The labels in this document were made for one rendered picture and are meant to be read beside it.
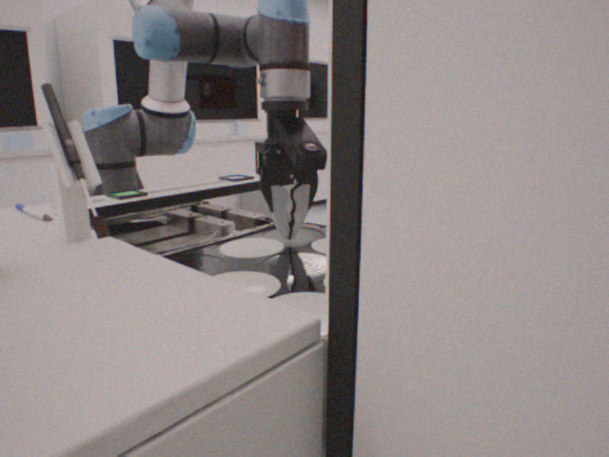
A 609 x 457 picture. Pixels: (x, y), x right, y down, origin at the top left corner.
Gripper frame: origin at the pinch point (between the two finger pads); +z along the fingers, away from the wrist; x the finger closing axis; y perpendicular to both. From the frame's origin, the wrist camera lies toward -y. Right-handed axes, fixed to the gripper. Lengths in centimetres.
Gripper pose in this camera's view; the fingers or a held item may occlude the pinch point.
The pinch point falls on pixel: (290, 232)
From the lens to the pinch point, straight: 69.0
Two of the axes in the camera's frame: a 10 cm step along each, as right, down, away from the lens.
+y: -3.5, -2.5, 9.0
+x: -9.4, 1.0, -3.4
